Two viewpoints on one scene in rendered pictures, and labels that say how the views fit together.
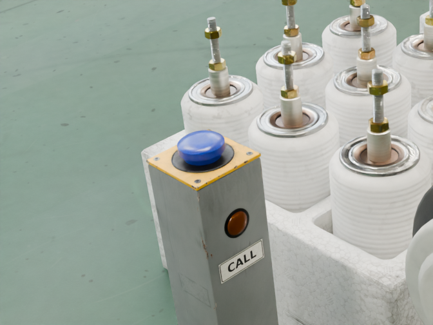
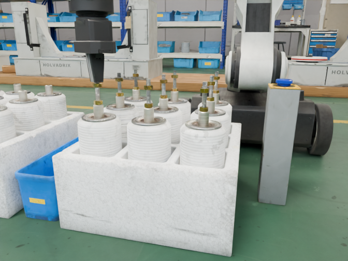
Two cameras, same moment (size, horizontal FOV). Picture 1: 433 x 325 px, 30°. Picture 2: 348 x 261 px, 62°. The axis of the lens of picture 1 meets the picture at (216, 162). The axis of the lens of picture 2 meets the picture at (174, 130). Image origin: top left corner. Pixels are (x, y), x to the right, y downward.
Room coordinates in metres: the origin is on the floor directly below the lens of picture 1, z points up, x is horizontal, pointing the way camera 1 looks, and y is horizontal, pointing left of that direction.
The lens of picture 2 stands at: (1.27, 0.38, 0.41)
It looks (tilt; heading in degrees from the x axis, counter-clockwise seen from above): 17 degrees down; 229
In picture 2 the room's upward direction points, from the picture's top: 1 degrees clockwise
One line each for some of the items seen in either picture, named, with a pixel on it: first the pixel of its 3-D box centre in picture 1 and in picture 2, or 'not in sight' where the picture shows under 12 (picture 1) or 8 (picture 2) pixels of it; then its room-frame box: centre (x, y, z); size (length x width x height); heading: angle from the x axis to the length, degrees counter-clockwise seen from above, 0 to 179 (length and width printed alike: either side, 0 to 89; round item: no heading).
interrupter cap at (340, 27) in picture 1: (358, 26); (99, 117); (0.99, -0.21, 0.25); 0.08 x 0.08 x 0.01
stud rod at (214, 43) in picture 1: (215, 49); (204, 100); (0.85, -0.02, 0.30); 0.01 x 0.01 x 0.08
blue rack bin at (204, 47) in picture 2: not in sight; (209, 47); (-2.84, -3.39, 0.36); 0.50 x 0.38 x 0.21; 38
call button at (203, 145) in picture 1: (202, 150); (284, 83); (0.59, 0.01, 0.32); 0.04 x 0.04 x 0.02
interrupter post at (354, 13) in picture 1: (358, 17); (98, 112); (0.99, -0.21, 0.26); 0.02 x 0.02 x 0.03
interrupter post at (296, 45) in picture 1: (292, 46); (148, 115); (0.92, -0.11, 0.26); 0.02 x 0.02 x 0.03
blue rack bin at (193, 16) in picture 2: not in sight; (186, 16); (-2.58, -3.74, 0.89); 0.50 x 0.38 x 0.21; 36
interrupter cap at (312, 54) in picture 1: (294, 57); (148, 120); (0.92, -0.11, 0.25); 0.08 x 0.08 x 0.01
